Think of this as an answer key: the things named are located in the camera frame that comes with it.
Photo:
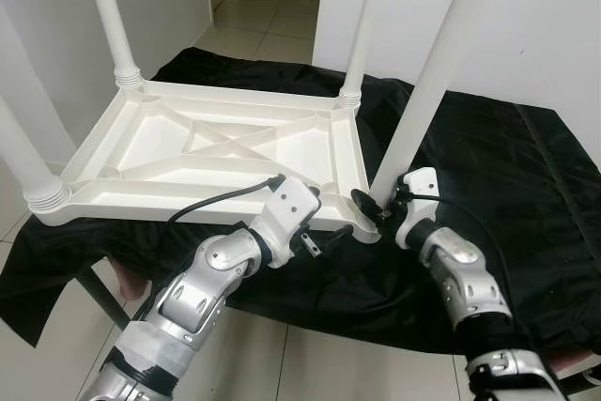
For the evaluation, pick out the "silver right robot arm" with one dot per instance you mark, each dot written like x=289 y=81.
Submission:
x=465 y=274

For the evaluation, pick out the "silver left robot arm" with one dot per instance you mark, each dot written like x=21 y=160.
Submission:
x=188 y=298

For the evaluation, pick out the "white plastic table leg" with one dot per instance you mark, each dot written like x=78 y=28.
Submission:
x=108 y=16
x=437 y=72
x=362 y=25
x=28 y=166

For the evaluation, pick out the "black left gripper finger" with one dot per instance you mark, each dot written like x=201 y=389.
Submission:
x=335 y=239

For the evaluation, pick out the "black table cloth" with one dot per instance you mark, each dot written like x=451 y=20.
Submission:
x=526 y=185

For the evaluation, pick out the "black metal table leg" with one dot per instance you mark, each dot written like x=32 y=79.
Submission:
x=100 y=295

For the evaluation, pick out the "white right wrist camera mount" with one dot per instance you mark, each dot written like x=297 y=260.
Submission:
x=420 y=185

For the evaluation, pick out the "white plastic table top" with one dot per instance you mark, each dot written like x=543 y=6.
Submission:
x=235 y=138

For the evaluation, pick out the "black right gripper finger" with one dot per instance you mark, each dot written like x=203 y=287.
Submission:
x=368 y=204

